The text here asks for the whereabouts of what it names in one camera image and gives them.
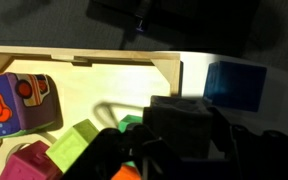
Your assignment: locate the grey block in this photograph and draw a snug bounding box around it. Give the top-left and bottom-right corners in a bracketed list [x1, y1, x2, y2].
[141, 94, 216, 161]

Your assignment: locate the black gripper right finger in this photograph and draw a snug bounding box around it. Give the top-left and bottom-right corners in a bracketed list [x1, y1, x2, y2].
[210, 107, 288, 180]

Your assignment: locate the blue block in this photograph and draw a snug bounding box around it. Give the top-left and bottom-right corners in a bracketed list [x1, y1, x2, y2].
[202, 60, 268, 113]

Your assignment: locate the magenta block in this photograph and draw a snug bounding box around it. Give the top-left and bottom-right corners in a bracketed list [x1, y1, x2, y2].
[0, 139, 64, 180]

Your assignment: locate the wooden crate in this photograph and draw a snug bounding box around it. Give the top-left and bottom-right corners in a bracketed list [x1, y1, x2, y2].
[0, 44, 182, 180]

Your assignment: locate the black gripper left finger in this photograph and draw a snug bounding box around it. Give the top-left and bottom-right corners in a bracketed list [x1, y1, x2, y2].
[60, 122, 182, 180]

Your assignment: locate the orange block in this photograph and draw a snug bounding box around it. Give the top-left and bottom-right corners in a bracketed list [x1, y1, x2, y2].
[110, 164, 142, 180]

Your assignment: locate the lime green block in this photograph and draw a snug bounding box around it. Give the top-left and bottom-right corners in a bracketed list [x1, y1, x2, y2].
[45, 118, 101, 174]

